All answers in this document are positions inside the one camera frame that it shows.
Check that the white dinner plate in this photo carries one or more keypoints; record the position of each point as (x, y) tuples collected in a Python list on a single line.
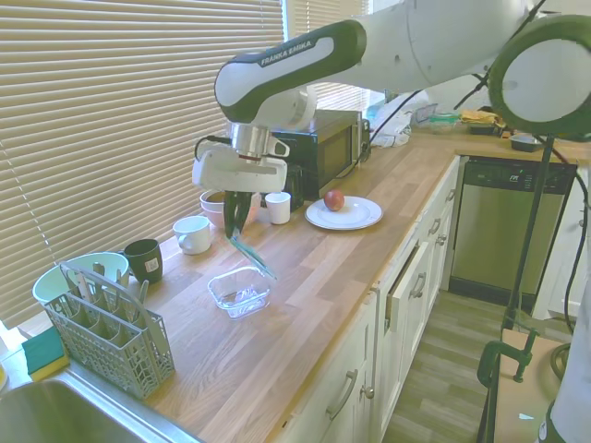
[(351, 217)]

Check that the green metal clamp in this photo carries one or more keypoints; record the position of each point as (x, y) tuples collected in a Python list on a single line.
[(489, 360)]

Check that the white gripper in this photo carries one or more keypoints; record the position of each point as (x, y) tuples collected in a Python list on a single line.
[(240, 175)]

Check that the narrow beige window blind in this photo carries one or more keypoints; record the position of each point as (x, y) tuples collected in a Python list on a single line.
[(323, 18)]

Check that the white ceramic mug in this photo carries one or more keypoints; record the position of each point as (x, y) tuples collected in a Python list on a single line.
[(191, 235)]

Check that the glass container with green lid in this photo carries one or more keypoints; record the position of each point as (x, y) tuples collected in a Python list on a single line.
[(444, 123)]

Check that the black microwave oven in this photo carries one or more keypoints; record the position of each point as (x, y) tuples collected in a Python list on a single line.
[(332, 147)]

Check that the white paper cup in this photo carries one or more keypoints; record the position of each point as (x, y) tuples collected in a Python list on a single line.
[(278, 207)]

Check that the clear glass food container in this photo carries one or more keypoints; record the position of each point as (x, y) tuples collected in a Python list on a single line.
[(240, 297)]

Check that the grey plastic cutlery basket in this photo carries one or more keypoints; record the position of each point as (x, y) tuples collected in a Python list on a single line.
[(111, 350)]

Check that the clear lid with teal rim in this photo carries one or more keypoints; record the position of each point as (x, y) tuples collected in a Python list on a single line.
[(254, 258)]

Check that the wide beige window blind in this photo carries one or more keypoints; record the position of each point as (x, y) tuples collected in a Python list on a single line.
[(115, 129)]

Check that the mint green bowl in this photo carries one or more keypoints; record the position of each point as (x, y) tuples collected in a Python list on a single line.
[(51, 286)]

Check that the round metal cabinet knob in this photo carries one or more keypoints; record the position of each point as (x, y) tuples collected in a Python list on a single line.
[(441, 239), (367, 392)]

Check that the black food tray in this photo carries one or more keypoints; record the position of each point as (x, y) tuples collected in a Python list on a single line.
[(526, 143), (485, 128)]

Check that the wooden board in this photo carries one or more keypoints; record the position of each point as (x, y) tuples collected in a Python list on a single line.
[(531, 397)]

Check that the red apple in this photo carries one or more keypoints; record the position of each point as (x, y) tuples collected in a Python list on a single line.
[(334, 200)]

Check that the white bowl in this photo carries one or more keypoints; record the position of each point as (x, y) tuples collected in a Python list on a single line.
[(212, 212)]

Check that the yellow and green sponge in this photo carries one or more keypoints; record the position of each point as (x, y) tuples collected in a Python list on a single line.
[(44, 355)]

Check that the black cup with sticker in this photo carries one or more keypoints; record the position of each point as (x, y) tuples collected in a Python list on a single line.
[(145, 260)]

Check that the black stand pole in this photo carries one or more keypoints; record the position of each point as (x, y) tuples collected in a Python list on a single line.
[(531, 231)]

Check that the stainless steel double sink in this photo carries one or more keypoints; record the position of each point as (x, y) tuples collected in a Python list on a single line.
[(69, 415)]

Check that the stainless steel dishwasher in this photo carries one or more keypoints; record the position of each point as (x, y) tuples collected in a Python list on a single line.
[(503, 231)]

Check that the white plastic bag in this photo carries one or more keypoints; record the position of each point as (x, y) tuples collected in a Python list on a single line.
[(392, 120)]

